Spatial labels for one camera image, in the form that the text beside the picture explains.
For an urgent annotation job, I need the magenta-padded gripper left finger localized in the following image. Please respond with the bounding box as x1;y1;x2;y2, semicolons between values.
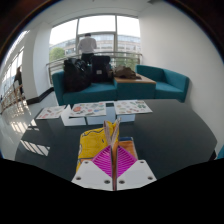
71;144;115;192

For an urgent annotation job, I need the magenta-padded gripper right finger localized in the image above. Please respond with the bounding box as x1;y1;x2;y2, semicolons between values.
114;145;158;191

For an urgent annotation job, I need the orange yellow printed towel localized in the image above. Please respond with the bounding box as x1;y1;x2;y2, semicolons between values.
75;118;139;191

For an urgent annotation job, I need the colourful printed paper sheet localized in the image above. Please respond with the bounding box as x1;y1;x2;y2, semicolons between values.
69;102;108;118
35;105;67;120
113;99;153;116

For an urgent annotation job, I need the teal sofa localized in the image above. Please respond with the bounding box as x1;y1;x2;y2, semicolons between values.
51;68;118;107
135;64;190;103

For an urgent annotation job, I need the wooden-topped teal side table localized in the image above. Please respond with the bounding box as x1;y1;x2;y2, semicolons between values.
113;74;157;101

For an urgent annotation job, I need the large black backpack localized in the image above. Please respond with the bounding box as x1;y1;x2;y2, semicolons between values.
63;58;92;93

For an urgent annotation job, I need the brown jacket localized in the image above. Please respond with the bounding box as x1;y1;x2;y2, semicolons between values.
113;64;143;80

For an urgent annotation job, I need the black backpack with label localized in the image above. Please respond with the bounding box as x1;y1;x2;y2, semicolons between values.
89;54;112;84

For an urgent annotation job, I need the wooden balustrade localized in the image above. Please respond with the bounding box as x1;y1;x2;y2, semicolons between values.
0;79;26;114

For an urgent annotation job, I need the metal window railing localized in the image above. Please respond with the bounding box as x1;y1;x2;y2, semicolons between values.
46;51;144;84

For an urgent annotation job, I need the person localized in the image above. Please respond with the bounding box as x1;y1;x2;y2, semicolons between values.
13;65;24;96
77;32;98;64

